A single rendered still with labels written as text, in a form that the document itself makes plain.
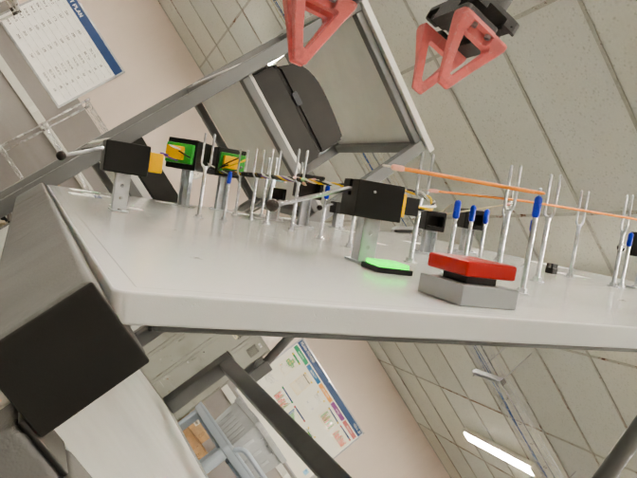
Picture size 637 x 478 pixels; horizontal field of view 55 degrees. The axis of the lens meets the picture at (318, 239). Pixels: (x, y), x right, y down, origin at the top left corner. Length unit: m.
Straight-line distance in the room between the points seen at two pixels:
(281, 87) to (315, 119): 0.14
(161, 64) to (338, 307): 8.21
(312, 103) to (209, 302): 1.48
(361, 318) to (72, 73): 8.08
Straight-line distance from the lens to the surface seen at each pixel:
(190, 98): 1.60
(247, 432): 4.65
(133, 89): 8.42
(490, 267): 0.48
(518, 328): 0.46
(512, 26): 0.72
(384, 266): 0.61
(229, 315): 0.35
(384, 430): 9.74
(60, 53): 8.46
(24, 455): 0.35
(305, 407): 9.09
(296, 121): 1.77
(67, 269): 0.39
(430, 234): 1.03
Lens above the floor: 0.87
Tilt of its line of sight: 17 degrees up
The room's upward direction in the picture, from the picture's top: 55 degrees clockwise
